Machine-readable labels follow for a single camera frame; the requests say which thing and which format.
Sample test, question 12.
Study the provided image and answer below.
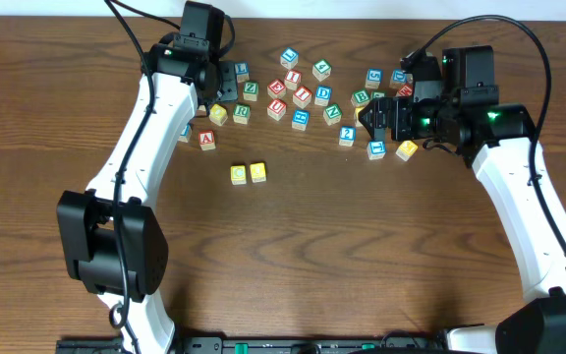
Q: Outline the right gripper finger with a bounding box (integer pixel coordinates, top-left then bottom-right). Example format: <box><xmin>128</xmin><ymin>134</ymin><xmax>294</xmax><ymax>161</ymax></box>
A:
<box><xmin>357</xmin><ymin>96</ymin><xmax>389</xmax><ymax>120</ymax></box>
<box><xmin>360</xmin><ymin>117</ymin><xmax>387</xmax><ymax>142</ymax></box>

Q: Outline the green R block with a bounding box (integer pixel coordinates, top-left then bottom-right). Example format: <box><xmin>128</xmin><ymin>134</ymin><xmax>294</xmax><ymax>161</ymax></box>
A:
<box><xmin>233</xmin><ymin>103</ymin><xmax>251</xmax><ymax>125</ymax></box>

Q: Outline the blue L block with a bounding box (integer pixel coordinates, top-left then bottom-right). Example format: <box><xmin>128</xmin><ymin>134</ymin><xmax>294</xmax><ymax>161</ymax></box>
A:
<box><xmin>235</xmin><ymin>62</ymin><xmax>250</xmax><ymax>83</ymax></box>

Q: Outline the yellow C block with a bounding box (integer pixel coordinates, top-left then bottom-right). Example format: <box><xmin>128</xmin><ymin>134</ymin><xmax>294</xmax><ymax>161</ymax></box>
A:
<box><xmin>230</xmin><ymin>165</ymin><xmax>247</xmax><ymax>185</ymax></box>

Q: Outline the yellow O block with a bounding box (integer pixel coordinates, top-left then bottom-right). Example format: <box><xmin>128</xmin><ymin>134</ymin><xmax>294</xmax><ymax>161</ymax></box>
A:
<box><xmin>250</xmin><ymin>162</ymin><xmax>267</xmax><ymax>183</ymax></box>

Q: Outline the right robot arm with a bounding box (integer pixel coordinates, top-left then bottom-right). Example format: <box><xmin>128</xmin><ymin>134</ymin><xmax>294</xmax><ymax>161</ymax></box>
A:
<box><xmin>358</xmin><ymin>45</ymin><xmax>566</xmax><ymax>353</ymax></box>

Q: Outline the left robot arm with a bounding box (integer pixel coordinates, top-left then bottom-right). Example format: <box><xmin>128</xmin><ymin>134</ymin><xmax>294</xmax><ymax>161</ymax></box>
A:
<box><xmin>56</xmin><ymin>1</ymin><xmax>238</xmax><ymax>353</ymax></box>

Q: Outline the green J block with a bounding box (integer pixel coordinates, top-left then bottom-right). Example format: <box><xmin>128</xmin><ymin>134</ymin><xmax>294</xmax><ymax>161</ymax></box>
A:
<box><xmin>370</xmin><ymin>90</ymin><xmax>387</xmax><ymax>99</ymax></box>

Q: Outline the yellow G block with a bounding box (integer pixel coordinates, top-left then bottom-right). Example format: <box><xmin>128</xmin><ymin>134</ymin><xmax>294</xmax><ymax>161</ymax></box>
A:
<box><xmin>354</xmin><ymin>107</ymin><xmax>364</xmax><ymax>128</ymax></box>

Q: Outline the green B block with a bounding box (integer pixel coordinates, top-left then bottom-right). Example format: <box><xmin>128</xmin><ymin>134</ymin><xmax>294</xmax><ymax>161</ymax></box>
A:
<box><xmin>351</xmin><ymin>89</ymin><xmax>370</xmax><ymax>108</ymax></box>

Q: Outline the green Z block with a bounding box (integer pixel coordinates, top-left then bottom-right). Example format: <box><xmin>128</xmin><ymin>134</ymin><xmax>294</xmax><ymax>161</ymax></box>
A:
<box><xmin>243</xmin><ymin>81</ymin><xmax>259</xmax><ymax>101</ymax></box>

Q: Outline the yellow block centre left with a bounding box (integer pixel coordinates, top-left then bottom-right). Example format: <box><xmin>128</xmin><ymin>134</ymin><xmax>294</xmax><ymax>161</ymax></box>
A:
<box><xmin>208</xmin><ymin>103</ymin><xmax>228</xmax><ymax>126</ymax></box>

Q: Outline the blue T block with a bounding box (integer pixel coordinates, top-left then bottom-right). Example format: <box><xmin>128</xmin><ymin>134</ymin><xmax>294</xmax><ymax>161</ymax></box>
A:
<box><xmin>367</xmin><ymin>141</ymin><xmax>386</xmax><ymax>160</ymax></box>

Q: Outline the blue 2 block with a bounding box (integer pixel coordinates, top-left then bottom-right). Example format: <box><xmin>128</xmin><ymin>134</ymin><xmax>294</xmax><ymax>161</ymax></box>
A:
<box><xmin>338</xmin><ymin>126</ymin><xmax>357</xmax><ymax>147</ymax></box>

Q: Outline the red M block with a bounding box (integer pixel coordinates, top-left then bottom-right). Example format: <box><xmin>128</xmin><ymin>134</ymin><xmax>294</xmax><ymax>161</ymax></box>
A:
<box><xmin>396</xmin><ymin>84</ymin><xmax>414</xmax><ymax>96</ymax></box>

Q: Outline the blue 5 block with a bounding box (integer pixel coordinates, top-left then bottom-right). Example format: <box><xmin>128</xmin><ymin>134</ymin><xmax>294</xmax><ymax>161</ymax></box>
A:
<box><xmin>365</xmin><ymin>68</ymin><xmax>383</xmax><ymax>89</ymax></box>

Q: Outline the yellow block far right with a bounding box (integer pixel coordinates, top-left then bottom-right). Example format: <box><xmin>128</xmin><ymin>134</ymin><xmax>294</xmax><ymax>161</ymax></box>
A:
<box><xmin>395</xmin><ymin>141</ymin><xmax>418</xmax><ymax>161</ymax></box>

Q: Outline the blue D block right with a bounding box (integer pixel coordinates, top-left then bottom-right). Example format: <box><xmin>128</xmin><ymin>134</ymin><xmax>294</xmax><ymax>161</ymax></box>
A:
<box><xmin>389</xmin><ymin>69</ymin><xmax>409</xmax><ymax>89</ymax></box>

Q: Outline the blue d block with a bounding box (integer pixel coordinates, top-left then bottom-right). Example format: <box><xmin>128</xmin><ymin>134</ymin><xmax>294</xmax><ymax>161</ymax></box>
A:
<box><xmin>314</xmin><ymin>86</ymin><xmax>332</xmax><ymax>107</ymax></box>
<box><xmin>389</xmin><ymin>69</ymin><xmax>409</xmax><ymax>89</ymax></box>

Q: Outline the green N block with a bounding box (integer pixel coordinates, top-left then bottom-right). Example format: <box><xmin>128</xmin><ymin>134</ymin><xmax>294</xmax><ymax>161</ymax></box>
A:
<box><xmin>323</xmin><ymin>103</ymin><xmax>342</xmax><ymax>126</ymax></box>

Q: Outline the red E block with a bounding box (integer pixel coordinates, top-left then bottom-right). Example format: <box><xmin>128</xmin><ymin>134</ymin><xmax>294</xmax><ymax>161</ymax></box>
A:
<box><xmin>267</xmin><ymin>79</ymin><xmax>287</xmax><ymax>99</ymax></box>

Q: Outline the red U block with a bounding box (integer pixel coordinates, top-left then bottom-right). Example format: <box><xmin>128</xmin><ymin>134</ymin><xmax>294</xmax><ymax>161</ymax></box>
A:
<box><xmin>266</xmin><ymin>98</ymin><xmax>287</xmax><ymax>121</ymax></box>

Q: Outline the red A block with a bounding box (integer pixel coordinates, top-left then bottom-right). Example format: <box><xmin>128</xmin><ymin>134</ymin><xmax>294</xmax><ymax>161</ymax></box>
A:
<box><xmin>198</xmin><ymin>130</ymin><xmax>216</xmax><ymax>150</ymax></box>

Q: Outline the blue D block centre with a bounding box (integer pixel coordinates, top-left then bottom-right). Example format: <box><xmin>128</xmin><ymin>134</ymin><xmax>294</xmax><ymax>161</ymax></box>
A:
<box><xmin>314</xmin><ymin>86</ymin><xmax>332</xmax><ymax>107</ymax></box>

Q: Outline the blue P block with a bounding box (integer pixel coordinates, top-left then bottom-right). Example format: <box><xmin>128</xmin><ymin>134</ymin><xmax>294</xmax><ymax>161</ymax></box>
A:
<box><xmin>179</xmin><ymin>124</ymin><xmax>193</xmax><ymax>143</ymax></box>

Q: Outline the red I block upper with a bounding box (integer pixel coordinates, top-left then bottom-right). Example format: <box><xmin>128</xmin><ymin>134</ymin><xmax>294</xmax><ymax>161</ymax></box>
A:
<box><xmin>284</xmin><ymin>70</ymin><xmax>302</xmax><ymax>90</ymax></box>

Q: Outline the red i block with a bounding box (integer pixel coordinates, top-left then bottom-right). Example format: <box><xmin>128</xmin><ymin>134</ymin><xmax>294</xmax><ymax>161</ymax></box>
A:
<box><xmin>284</xmin><ymin>70</ymin><xmax>302</xmax><ymax>90</ymax></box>
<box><xmin>292</xmin><ymin>86</ymin><xmax>312</xmax><ymax>109</ymax></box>

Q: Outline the blue block top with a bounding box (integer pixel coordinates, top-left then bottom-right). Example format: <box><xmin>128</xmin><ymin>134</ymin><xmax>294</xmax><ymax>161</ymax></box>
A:
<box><xmin>280</xmin><ymin>47</ymin><xmax>299</xmax><ymax>70</ymax></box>

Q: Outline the green 4 block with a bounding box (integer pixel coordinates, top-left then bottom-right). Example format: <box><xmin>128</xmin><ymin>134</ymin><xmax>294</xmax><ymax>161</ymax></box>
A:
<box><xmin>312</xmin><ymin>59</ymin><xmax>332</xmax><ymax>82</ymax></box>

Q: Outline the red I block lower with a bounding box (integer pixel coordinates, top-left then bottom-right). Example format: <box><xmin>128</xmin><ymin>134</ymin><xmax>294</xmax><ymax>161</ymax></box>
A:
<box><xmin>292</xmin><ymin>86</ymin><xmax>312</xmax><ymax>109</ymax></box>

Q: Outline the blue H block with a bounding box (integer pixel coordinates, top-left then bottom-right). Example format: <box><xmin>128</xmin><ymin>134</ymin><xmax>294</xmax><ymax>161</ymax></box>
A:
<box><xmin>292</xmin><ymin>109</ymin><xmax>310</xmax><ymax>131</ymax></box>

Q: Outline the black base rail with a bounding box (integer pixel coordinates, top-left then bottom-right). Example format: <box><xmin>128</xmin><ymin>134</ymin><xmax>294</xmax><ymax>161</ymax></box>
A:
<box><xmin>54</xmin><ymin>335</ymin><xmax>446</xmax><ymax>354</ymax></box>

